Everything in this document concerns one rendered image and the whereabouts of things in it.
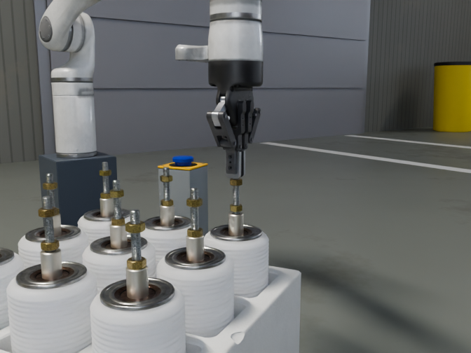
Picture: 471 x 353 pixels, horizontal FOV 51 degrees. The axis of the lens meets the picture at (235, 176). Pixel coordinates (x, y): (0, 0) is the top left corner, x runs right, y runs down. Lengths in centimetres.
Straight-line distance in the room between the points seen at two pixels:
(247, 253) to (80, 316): 23
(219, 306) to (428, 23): 559
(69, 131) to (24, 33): 219
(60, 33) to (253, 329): 78
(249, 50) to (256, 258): 28
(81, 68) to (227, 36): 58
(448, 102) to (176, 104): 297
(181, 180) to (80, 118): 36
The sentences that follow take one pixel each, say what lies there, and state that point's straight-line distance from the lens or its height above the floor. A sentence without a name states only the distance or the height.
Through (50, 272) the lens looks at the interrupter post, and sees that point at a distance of 59.
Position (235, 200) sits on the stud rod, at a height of 30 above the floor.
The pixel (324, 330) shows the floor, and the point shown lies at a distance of 100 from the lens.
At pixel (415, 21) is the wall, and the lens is 585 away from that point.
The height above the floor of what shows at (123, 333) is 23.
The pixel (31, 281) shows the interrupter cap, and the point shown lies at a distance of 59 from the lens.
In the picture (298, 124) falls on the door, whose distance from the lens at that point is 443.
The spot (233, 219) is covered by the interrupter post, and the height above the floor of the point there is 27.
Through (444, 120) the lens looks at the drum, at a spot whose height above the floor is 11.
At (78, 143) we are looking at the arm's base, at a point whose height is 33.
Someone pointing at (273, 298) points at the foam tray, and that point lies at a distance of 68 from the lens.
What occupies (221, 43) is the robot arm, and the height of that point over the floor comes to 52.
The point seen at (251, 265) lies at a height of 22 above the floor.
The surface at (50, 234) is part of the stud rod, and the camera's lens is 58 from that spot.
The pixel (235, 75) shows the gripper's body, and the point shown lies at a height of 48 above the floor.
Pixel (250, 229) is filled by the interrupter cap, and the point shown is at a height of 25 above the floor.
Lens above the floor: 46
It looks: 10 degrees down
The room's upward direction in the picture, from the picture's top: straight up
